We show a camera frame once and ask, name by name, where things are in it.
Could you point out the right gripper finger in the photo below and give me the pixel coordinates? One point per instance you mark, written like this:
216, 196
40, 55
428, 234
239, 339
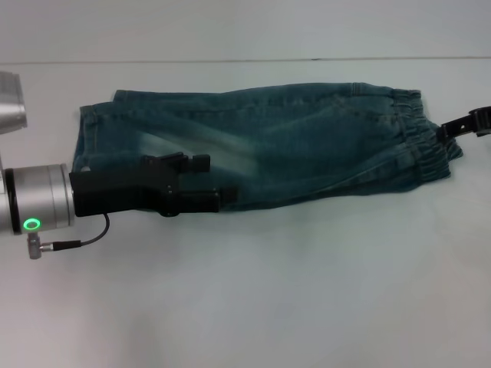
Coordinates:
481, 120

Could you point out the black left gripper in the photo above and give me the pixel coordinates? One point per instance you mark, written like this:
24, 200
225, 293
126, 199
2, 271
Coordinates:
115, 191

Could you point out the blue denim shorts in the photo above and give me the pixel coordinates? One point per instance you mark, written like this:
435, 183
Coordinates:
291, 145

